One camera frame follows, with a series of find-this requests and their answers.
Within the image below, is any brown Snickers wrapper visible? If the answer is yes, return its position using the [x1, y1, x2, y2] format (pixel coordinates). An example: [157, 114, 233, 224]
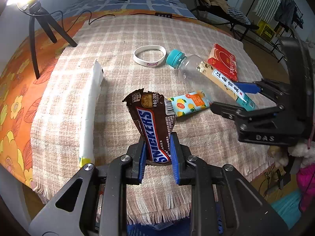
[123, 89, 176, 166]

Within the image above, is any long white paper wrapper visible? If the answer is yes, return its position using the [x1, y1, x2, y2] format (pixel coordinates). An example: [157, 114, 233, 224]
[79, 60, 104, 168]

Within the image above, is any clear bottle teal cap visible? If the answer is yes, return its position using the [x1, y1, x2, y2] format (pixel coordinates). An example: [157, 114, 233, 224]
[165, 48, 258, 111]

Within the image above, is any blue plastic trash basket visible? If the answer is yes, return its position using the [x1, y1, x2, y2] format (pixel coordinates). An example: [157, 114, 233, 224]
[126, 216, 225, 236]

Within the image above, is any red cigarette box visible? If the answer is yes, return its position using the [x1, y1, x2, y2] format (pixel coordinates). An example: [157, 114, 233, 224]
[207, 43, 238, 82]

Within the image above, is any orange fruit print tube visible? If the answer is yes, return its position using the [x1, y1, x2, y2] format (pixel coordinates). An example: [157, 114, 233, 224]
[168, 92, 211, 117]

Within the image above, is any yellow black box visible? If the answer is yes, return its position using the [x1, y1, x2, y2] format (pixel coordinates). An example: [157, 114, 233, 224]
[256, 20, 275, 43]

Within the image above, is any beige plaid blanket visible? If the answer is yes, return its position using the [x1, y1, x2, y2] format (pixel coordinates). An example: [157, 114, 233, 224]
[31, 15, 272, 225]

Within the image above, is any striped cloth on chair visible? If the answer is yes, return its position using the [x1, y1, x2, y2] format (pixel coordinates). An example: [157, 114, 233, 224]
[227, 7, 251, 25]

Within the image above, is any black metal drying rack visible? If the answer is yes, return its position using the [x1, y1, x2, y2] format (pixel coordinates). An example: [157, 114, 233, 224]
[246, 0, 306, 64]

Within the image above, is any dark hanging garment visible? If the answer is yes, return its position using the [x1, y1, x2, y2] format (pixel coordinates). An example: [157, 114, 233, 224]
[274, 0, 295, 31]

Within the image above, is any white silicone wristband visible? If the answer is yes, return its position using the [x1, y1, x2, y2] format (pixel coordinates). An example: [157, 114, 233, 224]
[133, 45, 167, 67]

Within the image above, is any beige cloth on chair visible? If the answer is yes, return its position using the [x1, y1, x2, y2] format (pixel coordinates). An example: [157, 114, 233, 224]
[203, 0, 230, 12]

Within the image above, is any black folding chair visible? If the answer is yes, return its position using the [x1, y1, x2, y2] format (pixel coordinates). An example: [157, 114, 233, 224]
[191, 0, 259, 41]

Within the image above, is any blue checked bedsheet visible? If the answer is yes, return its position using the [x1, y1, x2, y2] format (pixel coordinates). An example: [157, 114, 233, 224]
[63, 0, 195, 18]

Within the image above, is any orange floral bedsheet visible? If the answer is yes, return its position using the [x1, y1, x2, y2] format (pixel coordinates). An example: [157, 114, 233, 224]
[0, 8, 232, 190]

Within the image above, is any black mini tripod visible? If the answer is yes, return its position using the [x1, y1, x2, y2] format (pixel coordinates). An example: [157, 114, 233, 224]
[15, 0, 78, 79]

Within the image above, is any black inline cable remote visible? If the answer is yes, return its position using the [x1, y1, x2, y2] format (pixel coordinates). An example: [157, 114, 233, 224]
[155, 12, 172, 19]

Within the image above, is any black power cable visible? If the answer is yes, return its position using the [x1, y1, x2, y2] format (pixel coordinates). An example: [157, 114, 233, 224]
[50, 9, 198, 34]

